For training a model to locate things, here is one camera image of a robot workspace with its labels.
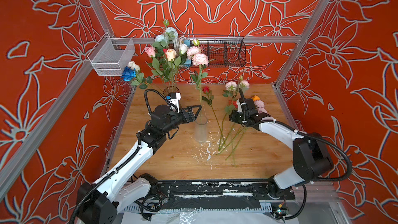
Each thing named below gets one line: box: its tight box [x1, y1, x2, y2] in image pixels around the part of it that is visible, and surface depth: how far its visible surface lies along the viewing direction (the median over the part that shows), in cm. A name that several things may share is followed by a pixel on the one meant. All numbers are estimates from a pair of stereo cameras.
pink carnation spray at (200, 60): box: [186, 38, 209, 123], surface depth 69 cm
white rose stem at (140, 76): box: [127, 61, 160, 92], surface depth 71 cm
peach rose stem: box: [165, 48, 182, 91], surface depth 73 cm
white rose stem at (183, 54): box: [178, 43, 189, 65], surface depth 77 cm
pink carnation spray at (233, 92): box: [218, 75, 250, 150], surface depth 99 cm
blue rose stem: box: [121, 66, 151, 88], surface depth 67 cm
